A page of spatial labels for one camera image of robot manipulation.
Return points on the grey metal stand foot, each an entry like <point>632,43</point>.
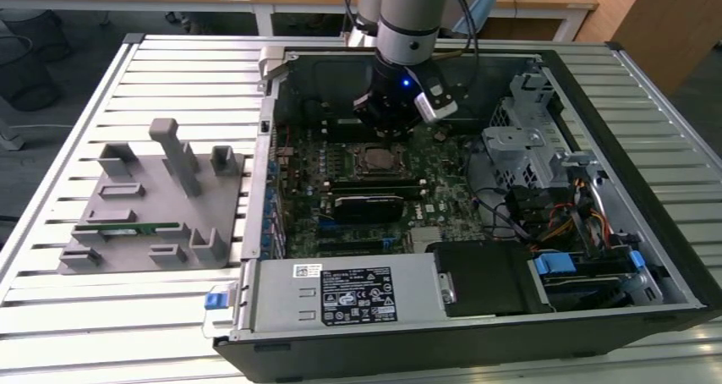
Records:
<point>11,140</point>

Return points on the black plastic shroud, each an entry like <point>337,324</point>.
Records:
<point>485,278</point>

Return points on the blue disk carrier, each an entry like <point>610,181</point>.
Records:
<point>553,265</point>

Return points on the grey power supply unit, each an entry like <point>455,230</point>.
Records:
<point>282,303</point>

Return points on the blue grey case latch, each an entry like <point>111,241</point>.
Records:
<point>214,301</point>

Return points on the round coin battery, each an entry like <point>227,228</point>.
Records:
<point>443,133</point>

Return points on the black rating label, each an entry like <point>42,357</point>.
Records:
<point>358,299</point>

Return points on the dark RAM stick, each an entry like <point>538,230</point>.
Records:
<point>375,193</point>

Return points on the silver finned heatsink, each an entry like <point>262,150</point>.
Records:
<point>426,238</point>

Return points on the black open PC case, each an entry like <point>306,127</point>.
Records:
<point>451,352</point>

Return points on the green motherboard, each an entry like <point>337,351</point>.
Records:
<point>451,164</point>

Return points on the green RAM stick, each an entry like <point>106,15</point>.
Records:
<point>147,227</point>

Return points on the blue drive latch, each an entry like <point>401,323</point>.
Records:
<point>636,260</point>

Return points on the CPU socket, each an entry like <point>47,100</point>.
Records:
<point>375,176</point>

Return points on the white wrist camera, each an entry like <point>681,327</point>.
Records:
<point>437,102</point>

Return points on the black mesh waste bin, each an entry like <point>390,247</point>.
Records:
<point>34,62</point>

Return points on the wooden desk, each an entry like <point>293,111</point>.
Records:
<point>525,1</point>

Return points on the black graphics card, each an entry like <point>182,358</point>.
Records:
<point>366,210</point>

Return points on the grey parts rack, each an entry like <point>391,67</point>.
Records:
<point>170,215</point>

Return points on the silver drive cage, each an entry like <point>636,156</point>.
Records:
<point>513,147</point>

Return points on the wooden cabinet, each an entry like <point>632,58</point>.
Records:
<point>665,29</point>

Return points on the silver square CPU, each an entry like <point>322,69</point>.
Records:
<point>381,159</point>

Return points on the white barcode sticker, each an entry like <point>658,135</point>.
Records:
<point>306,271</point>

